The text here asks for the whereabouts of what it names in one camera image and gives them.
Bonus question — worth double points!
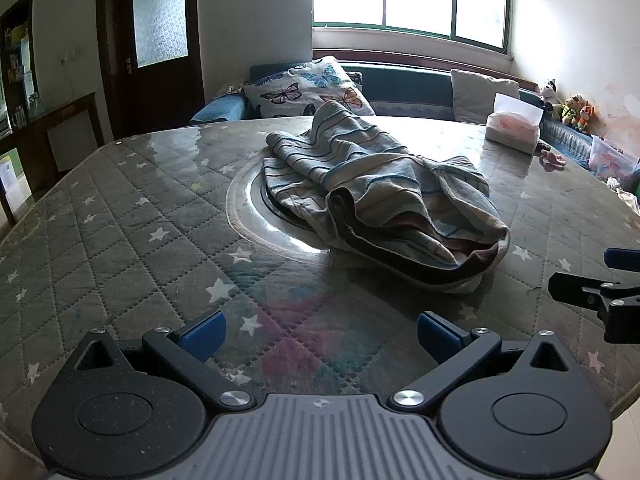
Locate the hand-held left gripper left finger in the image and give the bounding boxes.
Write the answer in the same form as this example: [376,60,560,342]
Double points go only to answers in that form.
[70,310,257,410]

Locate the round inset table plate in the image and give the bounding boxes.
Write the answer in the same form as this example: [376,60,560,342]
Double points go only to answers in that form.
[225,157,351,263]

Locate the striped blue beige shirt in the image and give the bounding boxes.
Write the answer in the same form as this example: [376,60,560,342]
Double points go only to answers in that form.
[262,100,511,295]

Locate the clear plastic storage container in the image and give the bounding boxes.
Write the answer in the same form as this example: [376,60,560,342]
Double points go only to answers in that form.
[589,135,640,177]

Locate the white pink tissue box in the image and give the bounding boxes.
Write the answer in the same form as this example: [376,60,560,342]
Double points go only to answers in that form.
[485,92,545,155]

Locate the butterfly print cushion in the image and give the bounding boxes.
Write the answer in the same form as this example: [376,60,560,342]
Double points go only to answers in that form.
[243,57,376,121]

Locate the dark wooden glass door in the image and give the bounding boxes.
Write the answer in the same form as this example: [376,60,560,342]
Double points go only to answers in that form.
[97,0,206,138]

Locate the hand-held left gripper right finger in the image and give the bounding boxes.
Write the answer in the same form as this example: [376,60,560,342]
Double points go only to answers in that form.
[387,311,573,410]

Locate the yellow plush toy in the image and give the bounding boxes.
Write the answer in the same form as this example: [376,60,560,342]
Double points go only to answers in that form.
[560,94,586,128]

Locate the blue pillow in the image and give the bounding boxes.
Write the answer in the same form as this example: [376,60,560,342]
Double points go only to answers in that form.
[190,94,248,125]

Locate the black white cow plush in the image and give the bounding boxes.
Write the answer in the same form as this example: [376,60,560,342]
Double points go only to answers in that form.
[539,79,563,111]

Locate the dark wooden shelf cabinet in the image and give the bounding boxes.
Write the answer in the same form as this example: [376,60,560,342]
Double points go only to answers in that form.
[0,0,41,126]

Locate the green white poster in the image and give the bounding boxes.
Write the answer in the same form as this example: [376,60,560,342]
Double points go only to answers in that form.
[0,149,32,206]

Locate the dark wooden sideboard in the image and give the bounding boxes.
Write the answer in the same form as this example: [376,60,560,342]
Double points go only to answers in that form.
[0,92,103,226]

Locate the orange plush toy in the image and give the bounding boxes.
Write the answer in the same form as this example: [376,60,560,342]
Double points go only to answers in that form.
[575,102,598,133]

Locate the teal sofa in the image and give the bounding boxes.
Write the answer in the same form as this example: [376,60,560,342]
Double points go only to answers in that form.
[190,62,608,171]

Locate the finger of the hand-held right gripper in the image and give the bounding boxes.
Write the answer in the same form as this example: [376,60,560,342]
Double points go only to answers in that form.
[548,271,640,345]
[603,247,640,273]

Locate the small pink toy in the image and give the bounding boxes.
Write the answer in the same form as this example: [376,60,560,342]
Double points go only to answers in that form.
[539,149,567,172]

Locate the plain grey cushion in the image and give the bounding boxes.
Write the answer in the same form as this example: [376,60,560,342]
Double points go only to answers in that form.
[450,69,521,123]

